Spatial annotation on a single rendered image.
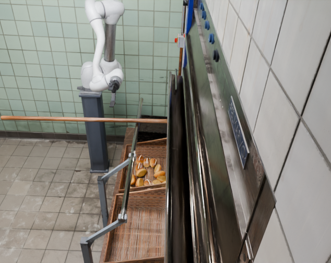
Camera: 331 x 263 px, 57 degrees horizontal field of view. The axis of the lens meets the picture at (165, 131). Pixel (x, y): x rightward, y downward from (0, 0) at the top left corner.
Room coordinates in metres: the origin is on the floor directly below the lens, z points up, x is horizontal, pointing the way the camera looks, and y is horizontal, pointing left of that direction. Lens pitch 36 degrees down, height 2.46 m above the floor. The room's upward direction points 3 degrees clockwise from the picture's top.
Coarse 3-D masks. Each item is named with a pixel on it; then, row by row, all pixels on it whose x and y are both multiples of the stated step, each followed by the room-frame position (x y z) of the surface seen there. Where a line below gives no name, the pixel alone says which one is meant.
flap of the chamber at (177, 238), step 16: (176, 96) 1.85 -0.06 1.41; (176, 112) 1.64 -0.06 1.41; (176, 128) 1.47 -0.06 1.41; (176, 144) 1.32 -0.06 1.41; (176, 160) 1.19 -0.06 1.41; (176, 176) 1.07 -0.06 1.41; (176, 192) 0.97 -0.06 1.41; (176, 208) 0.87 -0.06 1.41; (176, 224) 0.79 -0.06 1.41; (176, 240) 0.72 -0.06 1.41; (192, 240) 0.73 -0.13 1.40; (176, 256) 0.65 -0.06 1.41; (192, 256) 0.66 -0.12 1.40
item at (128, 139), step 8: (128, 128) 2.58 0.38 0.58; (128, 136) 2.44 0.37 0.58; (128, 144) 2.32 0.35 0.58; (128, 152) 2.20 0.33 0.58; (120, 160) 2.08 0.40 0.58; (120, 176) 1.88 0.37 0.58; (112, 200) 1.61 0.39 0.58; (128, 224) 1.39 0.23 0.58; (128, 232) 1.33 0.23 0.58; (160, 232) 1.34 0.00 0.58; (104, 240) 1.26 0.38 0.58; (104, 248) 1.19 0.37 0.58
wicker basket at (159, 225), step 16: (144, 192) 1.54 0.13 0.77; (160, 192) 1.54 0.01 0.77; (112, 208) 1.41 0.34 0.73; (128, 208) 1.53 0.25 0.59; (144, 208) 1.54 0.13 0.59; (160, 208) 1.54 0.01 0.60; (144, 224) 1.39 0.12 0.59; (160, 224) 1.40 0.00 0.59; (112, 240) 1.25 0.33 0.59; (128, 240) 1.26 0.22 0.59; (144, 240) 1.26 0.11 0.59; (160, 240) 1.27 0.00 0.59; (112, 256) 1.13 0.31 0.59; (128, 256) 1.14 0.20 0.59; (144, 256) 1.14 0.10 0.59; (160, 256) 1.01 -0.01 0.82
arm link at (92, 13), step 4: (88, 0) 2.52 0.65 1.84; (92, 0) 2.53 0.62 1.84; (88, 4) 2.49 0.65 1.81; (92, 4) 2.50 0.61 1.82; (96, 4) 2.51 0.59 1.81; (100, 4) 2.52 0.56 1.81; (88, 8) 2.47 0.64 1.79; (92, 8) 2.47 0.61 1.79; (96, 8) 2.48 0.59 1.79; (100, 8) 2.50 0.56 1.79; (104, 8) 2.51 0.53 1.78; (88, 12) 2.46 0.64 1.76; (92, 12) 2.45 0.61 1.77; (96, 12) 2.46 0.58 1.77; (100, 12) 2.48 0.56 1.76; (104, 12) 2.51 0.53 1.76; (88, 16) 2.45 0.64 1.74; (92, 16) 2.44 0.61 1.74; (96, 16) 2.44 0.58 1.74; (100, 16) 2.47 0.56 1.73; (104, 16) 2.52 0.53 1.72
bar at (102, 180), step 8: (136, 128) 1.76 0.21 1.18; (136, 136) 1.68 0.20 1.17; (136, 144) 1.60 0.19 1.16; (128, 160) 1.47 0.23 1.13; (120, 168) 1.47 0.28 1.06; (128, 168) 1.36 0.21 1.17; (104, 176) 1.47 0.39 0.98; (128, 176) 1.28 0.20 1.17; (104, 184) 1.48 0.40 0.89; (128, 184) 1.22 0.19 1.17; (104, 192) 1.47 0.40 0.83; (128, 192) 1.17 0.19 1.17; (104, 200) 1.46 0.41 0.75; (104, 208) 1.46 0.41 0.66; (104, 216) 1.46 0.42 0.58; (120, 216) 1.00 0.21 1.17; (104, 224) 1.46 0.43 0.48; (112, 224) 1.00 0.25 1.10; (120, 224) 0.99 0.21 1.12; (104, 232) 0.99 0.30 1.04; (80, 240) 1.00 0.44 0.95; (88, 240) 0.99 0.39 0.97; (88, 248) 0.98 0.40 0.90; (88, 256) 0.98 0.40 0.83
